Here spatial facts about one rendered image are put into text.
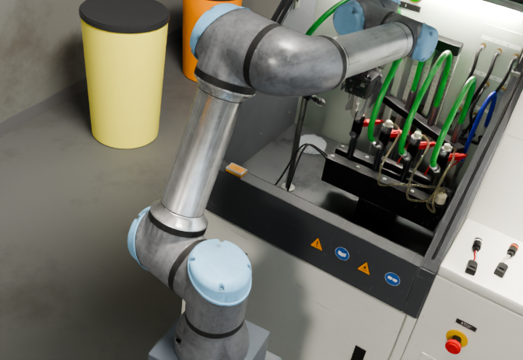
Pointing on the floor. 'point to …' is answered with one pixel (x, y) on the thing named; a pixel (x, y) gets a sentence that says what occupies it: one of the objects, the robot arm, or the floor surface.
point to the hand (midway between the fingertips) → (357, 113)
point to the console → (422, 339)
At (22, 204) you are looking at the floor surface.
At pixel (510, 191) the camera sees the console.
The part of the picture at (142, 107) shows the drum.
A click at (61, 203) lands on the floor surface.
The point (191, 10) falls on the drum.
